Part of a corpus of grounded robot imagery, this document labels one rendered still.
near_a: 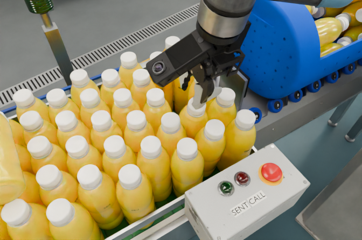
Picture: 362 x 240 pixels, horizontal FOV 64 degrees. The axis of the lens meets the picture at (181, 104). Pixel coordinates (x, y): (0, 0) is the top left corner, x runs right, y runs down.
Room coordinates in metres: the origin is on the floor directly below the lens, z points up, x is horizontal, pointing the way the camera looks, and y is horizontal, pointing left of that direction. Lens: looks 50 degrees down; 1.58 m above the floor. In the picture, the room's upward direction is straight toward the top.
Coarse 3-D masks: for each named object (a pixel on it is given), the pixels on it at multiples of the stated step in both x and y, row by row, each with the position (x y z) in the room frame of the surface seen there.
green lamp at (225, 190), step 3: (222, 183) 0.22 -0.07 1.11; (225, 183) 0.22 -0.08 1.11; (228, 183) 0.22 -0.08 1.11; (222, 186) 0.21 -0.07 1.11; (225, 186) 0.21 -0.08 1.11; (228, 186) 0.21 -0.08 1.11; (231, 186) 0.21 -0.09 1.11; (222, 189) 0.21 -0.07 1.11; (225, 189) 0.21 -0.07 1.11; (228, 189) 0.21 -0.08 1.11; (231, 189) 0.21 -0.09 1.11; (222, 192) 0.20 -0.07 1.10; (225, 192) 0.20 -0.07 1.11; (228, 192) 0.20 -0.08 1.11
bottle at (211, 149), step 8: (200, 136) 0.34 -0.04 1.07; (224, 136) 0.34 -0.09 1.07; (200, 144) 0.33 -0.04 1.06; (208, 144) 0.32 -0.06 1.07; (216, 144) 0.32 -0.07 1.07; (224, 144) 0.33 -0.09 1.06; (208, 152) 0.31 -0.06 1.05; (216, 152) 0.31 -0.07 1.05; (208, 160) 0.31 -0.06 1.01; (216, 160) 0.32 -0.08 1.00; (208, 168) 0.32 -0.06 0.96
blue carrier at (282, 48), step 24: (264, 0) 0.60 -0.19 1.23; (264, 24) 0.59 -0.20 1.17; (288, 24) 0.54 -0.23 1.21; (312, 24) 0.55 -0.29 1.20; (240, 48) 0.64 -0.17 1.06; (264, 48) 0.57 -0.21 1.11; (288, 48) 0.52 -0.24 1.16; (312, 48) 0.51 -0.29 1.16; (360, 48) 0.59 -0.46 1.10; (264, 72) 0.56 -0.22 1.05; (288, 72) 0.50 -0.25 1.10; (312, 72) 0.50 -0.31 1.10; (264, 96) 0.53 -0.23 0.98
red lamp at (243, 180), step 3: (237, 174) 0.23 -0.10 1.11; (240, 174) 0.23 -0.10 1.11; (243, 174) 0.23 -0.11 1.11; (246, 174) 0.23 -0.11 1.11; (237, 177) 0.23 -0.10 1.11; (240, 177) 0.23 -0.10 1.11; (243, 177) 0.23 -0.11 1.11; (246, 177) 0.23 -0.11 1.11; (237, 180) 0.22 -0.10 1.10; (240, 180) 0.22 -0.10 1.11; (243, 180) 0.22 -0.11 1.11; (246, 180) 0.22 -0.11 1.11; (240, 183) 0.22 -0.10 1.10; (243, 183) 0.22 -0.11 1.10
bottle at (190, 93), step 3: (192, 81) 0.50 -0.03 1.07; (195, 81) 0.49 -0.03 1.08; (192, 84) 0.49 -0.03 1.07; (189, 87) 0.50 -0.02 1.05; (192, 87) 0.48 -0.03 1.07; (189, 90) 0.49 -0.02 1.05; (192, 90) 0.48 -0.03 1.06; (189, 93) 0.48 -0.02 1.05; (192, 93) 0.47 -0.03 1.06; (189, 96) 0.48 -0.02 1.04; (192, 96) 0.47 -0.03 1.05; (189, 99) 0.47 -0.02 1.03; (213, 99) 0.47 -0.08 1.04; (207, 102) 0.46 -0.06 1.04; (210, 102) 0.46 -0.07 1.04; (207, 105) 0.46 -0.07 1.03
